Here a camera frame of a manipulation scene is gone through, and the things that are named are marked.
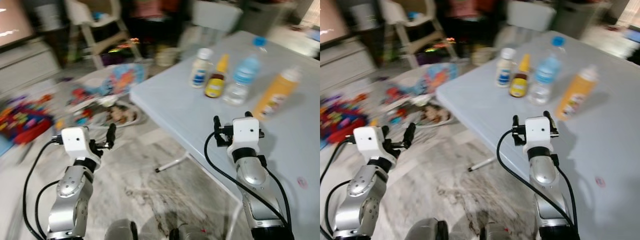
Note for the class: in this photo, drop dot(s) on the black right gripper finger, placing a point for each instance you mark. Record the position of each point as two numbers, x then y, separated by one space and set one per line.
217 130
515 127
555 131
261 133

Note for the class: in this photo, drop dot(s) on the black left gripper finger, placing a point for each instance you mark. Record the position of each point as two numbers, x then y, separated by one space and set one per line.
410 135
385 134
111 135

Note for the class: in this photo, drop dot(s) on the orange juice bottle white cap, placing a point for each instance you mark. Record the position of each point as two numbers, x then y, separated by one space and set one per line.
575 97
275 97

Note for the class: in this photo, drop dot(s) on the white folding table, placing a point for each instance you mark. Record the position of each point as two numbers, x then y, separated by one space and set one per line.
480 110
170 107

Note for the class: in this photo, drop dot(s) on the small yellow capped bottle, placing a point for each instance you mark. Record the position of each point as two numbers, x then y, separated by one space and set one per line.
216 85
520 85

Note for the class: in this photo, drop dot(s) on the colourful toy pile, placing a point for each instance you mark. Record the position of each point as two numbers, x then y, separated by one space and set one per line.
335 120
25 122

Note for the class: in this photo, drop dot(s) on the colourful baby bouncer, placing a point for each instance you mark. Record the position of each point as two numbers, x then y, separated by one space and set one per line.
120 80
437 77

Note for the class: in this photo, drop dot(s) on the clear water bottle blue cap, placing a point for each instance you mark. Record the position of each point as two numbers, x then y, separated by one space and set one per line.
544 75
242 75

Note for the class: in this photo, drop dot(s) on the white bottle blue label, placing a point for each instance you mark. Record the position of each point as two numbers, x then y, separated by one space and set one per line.
201 70
505 70

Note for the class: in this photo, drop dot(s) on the small red round sticker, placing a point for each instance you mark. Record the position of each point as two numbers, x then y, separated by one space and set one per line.
600 182
302 183

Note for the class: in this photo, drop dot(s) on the beige cup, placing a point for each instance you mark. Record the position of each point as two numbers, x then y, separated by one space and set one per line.
481 56
166 57

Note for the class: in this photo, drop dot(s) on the white low cabinet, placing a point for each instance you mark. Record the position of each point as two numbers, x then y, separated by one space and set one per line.
345 65
25 67

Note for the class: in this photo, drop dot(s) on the silver left robot leg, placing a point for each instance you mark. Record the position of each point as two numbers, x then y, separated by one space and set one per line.
425 231
120 231

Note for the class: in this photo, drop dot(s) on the silver robot leg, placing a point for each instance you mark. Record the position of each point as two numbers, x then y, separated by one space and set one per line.
192 234
120 231
425 231
500 234

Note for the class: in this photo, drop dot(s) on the silver right robot leg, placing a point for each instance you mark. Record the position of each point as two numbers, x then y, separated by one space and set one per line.
500 234
192 234

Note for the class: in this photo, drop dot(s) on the white plastic chair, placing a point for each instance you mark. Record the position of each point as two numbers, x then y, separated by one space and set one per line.
530 15
217 15

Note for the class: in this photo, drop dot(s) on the white baby high chair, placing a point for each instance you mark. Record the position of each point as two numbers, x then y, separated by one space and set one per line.
95 22
400 15

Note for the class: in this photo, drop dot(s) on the person in pink top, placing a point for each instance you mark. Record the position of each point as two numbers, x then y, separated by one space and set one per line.
465 25
150 25

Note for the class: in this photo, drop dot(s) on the grey bin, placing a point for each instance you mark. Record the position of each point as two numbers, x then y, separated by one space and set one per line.
267 17
580 17

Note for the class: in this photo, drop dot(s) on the flat television screen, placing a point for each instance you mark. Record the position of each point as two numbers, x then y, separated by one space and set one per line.
330 20
12 20

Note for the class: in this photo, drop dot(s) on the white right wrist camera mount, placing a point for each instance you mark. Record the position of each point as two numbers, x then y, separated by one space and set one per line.
537 131
245 131

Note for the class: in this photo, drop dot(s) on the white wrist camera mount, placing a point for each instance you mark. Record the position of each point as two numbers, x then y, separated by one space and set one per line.
75 140
245 131
369 140
537 131

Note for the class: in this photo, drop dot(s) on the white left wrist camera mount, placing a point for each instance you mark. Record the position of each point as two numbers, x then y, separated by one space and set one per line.
369 140
75 140

